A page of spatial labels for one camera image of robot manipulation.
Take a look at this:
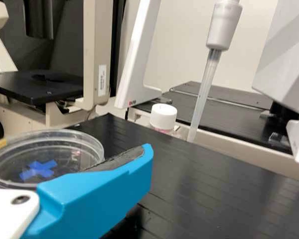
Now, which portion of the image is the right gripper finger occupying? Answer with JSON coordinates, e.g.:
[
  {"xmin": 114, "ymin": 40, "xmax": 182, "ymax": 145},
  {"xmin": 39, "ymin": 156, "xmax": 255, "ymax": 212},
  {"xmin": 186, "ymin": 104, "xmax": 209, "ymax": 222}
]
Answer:
[{"xmin": 21, "ymin": 143, "xmax": 154, "ymax": 239}]

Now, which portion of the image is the petri dish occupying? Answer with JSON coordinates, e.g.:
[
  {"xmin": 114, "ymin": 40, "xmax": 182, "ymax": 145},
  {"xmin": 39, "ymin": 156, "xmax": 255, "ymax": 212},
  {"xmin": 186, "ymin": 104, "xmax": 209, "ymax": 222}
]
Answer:
[{"xmin": 0, "ymin": 129, "xmax": 106, "ymax": 189}]

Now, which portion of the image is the black platform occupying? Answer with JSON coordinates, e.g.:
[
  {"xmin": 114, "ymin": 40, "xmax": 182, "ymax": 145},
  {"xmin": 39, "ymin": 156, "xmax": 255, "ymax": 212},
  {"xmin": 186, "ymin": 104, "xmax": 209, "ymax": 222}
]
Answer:
[
  {"xmin": 133, "ymin": 81, "xmax": 299, "ymax": 155},
  {"xmin": 64, "ymin": 113, "xmax": 299, "ymax": 239}
]

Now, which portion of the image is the white-capped bottle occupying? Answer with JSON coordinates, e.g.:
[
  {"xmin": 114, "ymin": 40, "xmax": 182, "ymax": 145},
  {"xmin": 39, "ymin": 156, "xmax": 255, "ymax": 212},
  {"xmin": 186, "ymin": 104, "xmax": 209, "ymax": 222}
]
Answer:
[{"xmin": 149, "ymin": 104, "xmax": 182, "ymax": 140}]

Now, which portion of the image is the white pipette stand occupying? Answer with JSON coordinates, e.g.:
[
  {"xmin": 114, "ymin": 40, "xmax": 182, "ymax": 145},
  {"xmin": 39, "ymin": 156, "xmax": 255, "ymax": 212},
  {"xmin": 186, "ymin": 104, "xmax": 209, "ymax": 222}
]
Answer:
[{"xmin": 114, "ymin": 0, "xmax": 299, "ymax": 166}]

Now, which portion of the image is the cream microscope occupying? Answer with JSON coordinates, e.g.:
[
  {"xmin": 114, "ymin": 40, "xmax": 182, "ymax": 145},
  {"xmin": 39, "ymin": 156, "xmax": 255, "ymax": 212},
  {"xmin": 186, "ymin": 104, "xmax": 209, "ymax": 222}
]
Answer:
[{"xmin": 0, "ymin": 0, "xmax": 122, "ymax": 146}]

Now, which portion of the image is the pipette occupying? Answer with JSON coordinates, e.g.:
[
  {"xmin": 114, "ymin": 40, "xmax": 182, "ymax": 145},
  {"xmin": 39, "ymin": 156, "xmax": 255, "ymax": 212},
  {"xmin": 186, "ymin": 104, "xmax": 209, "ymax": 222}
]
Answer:
[{"xmin": 187, "ymin": 0, "xmax": 244, "ymax": 143}]

